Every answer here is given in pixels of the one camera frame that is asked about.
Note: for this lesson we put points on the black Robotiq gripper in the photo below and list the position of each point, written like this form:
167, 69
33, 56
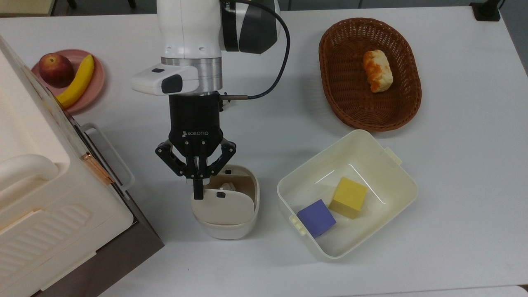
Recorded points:
196, 119

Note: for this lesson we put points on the cream trash can with lid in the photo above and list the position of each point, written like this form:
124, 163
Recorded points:
225, 231

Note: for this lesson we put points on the white grey Franka robot arm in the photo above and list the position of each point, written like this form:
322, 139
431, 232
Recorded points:
185, 33

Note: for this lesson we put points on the crumpled white paper trash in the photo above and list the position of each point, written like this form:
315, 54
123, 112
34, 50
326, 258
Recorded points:
227, 187

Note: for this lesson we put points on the pink plate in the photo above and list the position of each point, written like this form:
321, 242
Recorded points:
93, 88

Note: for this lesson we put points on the purple cube block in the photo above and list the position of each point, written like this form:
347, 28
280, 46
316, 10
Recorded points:
317, 218

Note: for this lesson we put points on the yellow toy banana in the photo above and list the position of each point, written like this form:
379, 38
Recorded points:
78, 84

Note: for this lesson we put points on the yellow cube block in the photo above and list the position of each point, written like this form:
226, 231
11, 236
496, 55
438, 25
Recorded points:
348, 196

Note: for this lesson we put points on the cream toy microwave oven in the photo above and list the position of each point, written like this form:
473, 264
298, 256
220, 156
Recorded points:
45, 198

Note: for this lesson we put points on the brown wicker basket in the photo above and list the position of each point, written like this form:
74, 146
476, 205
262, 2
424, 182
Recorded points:
342, 82

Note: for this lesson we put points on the red toy apple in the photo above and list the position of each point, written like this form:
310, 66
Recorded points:
56, 69

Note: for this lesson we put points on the white plastic storage box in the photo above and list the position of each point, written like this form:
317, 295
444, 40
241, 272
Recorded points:
359, 243

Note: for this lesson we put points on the toy bread piece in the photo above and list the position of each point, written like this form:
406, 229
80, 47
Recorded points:
377, 70

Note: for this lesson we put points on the beige wooden furniture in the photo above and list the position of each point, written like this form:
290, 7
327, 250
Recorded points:
24, 6

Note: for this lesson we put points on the black clamp base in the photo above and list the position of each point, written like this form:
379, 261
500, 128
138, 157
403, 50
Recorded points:
486, 10

